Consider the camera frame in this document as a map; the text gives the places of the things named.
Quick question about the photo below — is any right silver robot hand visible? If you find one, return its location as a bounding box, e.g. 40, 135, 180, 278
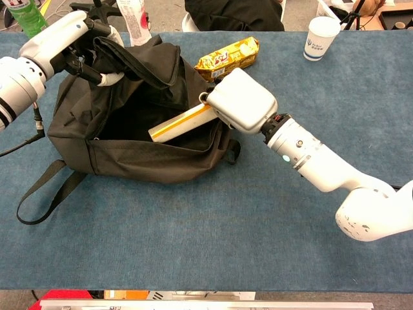
199, 67, 278, 135

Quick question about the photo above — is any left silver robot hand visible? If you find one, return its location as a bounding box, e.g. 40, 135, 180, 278
19, 10, 125, 87

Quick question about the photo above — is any white yellow booklet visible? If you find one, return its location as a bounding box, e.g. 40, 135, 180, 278
147, 103, 216, 143

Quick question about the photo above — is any black fabric backpack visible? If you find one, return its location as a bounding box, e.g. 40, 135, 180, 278
16, 34, 241, 225

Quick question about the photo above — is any green cylindrical can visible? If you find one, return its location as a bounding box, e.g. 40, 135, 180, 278
6, 0, 49, 39

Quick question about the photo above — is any gold biscuit packet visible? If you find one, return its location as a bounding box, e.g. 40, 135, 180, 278
194, 36, 260, 83

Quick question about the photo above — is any black office chair base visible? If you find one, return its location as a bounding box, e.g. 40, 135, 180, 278
69, 0, 123, 19

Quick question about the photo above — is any white plastic bottle with barcode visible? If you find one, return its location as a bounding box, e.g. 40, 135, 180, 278
116, 0, 152, 47

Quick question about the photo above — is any black garment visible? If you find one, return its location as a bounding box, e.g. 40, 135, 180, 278
185, 0, 287, 32

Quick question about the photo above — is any white chair seat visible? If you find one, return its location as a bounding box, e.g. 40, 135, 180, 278
181, 12, 197, 32

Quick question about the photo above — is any white paper cup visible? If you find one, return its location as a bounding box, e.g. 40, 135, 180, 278
303, 16, 341, 62

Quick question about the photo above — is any white plastic crate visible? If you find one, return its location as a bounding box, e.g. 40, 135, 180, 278
316, 0, 343, 20

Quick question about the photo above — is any black tripod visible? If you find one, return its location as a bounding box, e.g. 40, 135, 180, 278
340, 0, 367, 31

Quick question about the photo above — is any blue felt table cover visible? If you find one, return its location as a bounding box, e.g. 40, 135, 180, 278
0, 31, 413, 293

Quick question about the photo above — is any orange panel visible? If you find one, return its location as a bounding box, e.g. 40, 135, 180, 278
103, 289, 151, 300

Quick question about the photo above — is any red panel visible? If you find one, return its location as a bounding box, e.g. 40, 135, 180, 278
41, 289, 94, 301

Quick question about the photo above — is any aluminium profile rail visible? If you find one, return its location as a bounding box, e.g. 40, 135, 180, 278
39, 299, 374, 310

